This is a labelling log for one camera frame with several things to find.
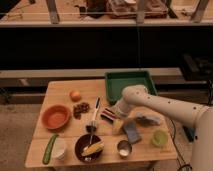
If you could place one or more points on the white and yellow gripper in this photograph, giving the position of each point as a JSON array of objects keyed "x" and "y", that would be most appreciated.
[{"x": 117, "y": 126}]

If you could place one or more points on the striped brown whiteboard eraser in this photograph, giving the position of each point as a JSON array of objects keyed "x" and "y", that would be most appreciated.
[{"x": 108, "y": 115}]

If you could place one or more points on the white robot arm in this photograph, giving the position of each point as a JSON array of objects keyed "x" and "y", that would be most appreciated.
[{"x": 198, "y": 117}]

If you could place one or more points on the small metal cup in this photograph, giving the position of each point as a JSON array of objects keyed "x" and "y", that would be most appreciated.
[{"x": 124, "y": 148}]

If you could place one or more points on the light green cup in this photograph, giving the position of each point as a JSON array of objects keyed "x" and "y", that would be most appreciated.
[{"x": 159, "y": 138}]

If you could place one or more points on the white plastic cup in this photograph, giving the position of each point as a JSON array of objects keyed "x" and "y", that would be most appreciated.
[{"x": 59, "y": 149}]

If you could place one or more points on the blue sponge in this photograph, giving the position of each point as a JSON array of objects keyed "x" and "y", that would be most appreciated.
[{"x": 131, "y": 132}]

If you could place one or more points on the crumpled grey cloth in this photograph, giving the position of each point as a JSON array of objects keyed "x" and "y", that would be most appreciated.
[{"x": 147, "y": 120}]

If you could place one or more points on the metal spoon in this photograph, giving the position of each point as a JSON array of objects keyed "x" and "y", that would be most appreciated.
[{"x": 88, "y": 159}]

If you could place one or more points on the yellow corn cob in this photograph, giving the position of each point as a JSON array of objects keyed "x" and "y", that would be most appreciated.
[{"x": 96, "y": 147}]

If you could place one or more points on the dark brown bowl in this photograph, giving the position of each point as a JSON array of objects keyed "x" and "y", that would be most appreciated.
[{"x": 82, "y": 142}]

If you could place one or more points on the bunch of brown grapes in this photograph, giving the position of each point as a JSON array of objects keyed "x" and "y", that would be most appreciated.
[{"x": 80, "y": 108}]

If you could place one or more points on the green plastic tray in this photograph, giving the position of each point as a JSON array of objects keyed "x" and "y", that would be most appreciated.
[{"x": 115, "y": 82}]

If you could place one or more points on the orange fruit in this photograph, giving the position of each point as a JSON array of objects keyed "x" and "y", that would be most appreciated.
[{"x": 75, "y": 96}]

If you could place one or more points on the orange plastic bowl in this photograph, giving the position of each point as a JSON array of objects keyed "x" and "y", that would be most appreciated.
[{"x": 55, "y": 117}]

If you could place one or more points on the black box on floor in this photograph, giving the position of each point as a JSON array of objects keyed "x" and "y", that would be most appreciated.
[{"x": 189, "y": 134}]

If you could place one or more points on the green cucumber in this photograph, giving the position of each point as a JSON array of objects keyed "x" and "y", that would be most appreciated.
[{"x": 48, "y": 149}]

